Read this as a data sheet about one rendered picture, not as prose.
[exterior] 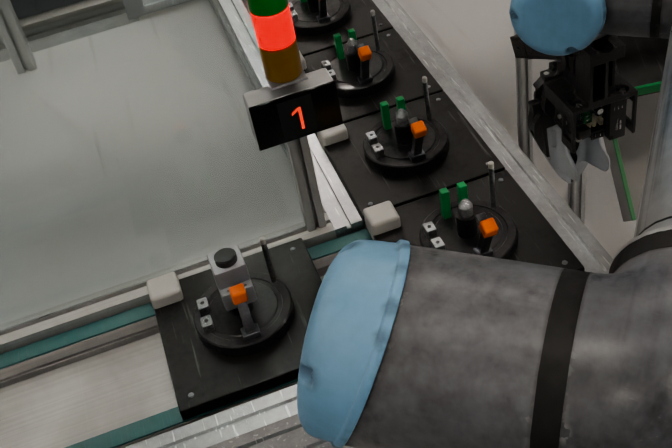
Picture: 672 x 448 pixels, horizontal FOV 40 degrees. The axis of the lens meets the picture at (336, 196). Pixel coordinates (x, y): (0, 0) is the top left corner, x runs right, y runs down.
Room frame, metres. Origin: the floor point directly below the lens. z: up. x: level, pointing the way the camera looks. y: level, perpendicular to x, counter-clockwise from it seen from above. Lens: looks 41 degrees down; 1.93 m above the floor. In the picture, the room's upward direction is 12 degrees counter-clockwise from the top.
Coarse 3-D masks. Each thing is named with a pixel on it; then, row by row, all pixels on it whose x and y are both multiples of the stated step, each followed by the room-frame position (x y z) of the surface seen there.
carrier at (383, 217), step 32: (448, 192) 1.00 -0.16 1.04; (480, 192) 1.06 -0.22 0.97; (512, 192) 1.05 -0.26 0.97; (384, 224) 1.02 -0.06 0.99; (416, 224) 1.02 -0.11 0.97; (448, 224) 0.99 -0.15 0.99; (512, 224) 0.96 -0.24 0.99; (544, 224) 0.97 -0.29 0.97; (512, 256) 0.92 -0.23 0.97; (544, 256) 0.91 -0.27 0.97
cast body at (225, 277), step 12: (216, 252) 0.91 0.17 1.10; (228, 252) 0.91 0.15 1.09; (240, 252) 0.92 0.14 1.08; (216, 264) 0.90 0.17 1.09; (228, 264) 0.89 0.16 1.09; (240, 264) 0.89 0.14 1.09; (216, 276) 0.88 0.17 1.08; (228, 276) 0.89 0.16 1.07; (240, 276) 0.89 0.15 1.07; (228, 288) 0.88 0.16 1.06; (252, 288) 0.88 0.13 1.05; (228, 300) 0.87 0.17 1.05; (252, 300) 0.88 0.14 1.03
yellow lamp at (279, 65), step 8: (296, 40) 1.05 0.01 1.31; (288, 48) 1.03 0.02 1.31; (296, 48) 1.04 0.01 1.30; (264, 56) 1.04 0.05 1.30; (272, 56) 1.03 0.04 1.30; (280, 56) 1.03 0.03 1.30; (288, 56) 1.03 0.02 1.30; (296, 56) 1.04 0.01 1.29; (264, 64) 1.04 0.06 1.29; (272, 64) 1.03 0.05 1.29; (280, 64) 1.03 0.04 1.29; (288, 64) 1.03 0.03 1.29; (296, 64) 1.03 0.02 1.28; (272, 72) 1.03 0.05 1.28; (280, 72) 1.03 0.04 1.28; (288, 72) 1.03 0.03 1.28; (296, 72) 1.03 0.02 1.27; (272, 80) 1.03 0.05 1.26; (280, 80) 1.03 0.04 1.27; (288, 80) 1.03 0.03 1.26
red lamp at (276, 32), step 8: (288, 8) 1.04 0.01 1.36; (256, 16) 1.03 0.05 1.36; (272, 16) 1.03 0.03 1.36; (280, 16) 1.03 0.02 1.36; (288, 16) 1.04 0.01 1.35; (256, 24) 1.04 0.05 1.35; (264, 24) 1.03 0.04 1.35; (272, 24) 1.03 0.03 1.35; (280, 24) 1.03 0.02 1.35; (288, 24) 1.03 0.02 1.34; (256, 32) 1.04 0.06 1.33; (264, 32) 1.03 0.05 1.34; (272, 32) 1.03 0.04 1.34; (280, 32) 1.03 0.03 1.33; (288, 32) 1.03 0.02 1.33; (264, 40) 1.03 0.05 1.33; (272, 40) 1.03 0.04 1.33; (280, 40) 1.03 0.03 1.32; (288, 40) 1.03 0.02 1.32; (264, 48) 1.03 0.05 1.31; (272, 48) 1.03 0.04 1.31; (280, 48) 1.03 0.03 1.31
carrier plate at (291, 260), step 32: (256, 256) 1.02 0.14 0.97; (288, 256) 1.01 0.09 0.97; (192, 288) 0.98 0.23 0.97; (288, 288) 0.95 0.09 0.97; (160, 320) 0.93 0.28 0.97; (192, 320) 0.92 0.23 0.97; (192, 352) 0.86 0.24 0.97; (288, 352) 0.83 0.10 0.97; (192, 384) 0.81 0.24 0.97; (224, 384) 0.80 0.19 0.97; (256, 384) 0.79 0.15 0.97; (192, 416) 0.77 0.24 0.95
